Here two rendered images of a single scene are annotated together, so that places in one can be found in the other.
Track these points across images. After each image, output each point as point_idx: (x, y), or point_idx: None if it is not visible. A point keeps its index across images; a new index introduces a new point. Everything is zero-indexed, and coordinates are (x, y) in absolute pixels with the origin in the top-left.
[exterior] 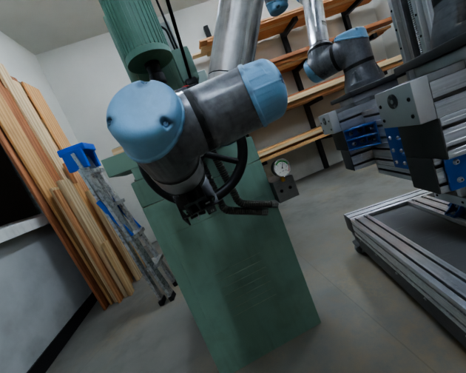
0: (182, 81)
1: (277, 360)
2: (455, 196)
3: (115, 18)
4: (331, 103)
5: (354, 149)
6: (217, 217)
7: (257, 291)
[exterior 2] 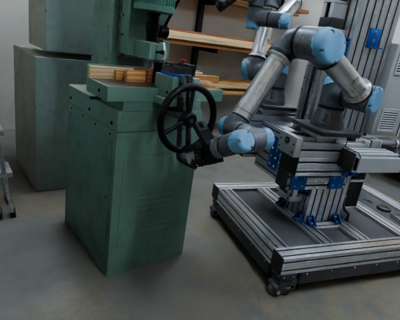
0: None
1: (150, 270)
2: (286, 193)
3: None
4: None
5: None
6: (158, 158)
7: (157, 220)
